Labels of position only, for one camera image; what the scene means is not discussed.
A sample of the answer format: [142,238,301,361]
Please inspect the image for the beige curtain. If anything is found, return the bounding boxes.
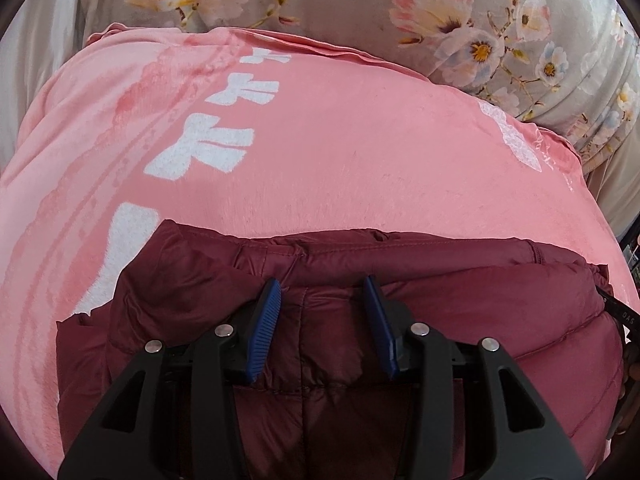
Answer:
[582,130,640,243]

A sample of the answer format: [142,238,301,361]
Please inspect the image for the maroon puffer jacket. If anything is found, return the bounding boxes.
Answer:
[55,219,628,480]

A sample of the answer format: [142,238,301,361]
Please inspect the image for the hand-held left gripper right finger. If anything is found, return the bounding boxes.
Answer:
[362,274,586,480]

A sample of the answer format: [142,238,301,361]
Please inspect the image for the grey floral cloth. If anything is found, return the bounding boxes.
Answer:
[80,0,640,173]

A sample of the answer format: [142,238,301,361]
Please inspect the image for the dark hanging clothes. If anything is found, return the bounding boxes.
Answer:
[619,234,640,283]

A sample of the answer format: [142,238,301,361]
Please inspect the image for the pink printed blanket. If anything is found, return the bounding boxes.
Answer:
[0,22,640,441]

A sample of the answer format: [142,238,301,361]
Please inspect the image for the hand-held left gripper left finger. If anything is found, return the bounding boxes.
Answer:
[57,279,282,480]

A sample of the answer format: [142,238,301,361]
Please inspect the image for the white satin curtain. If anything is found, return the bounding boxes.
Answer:
[0,0,90,171]

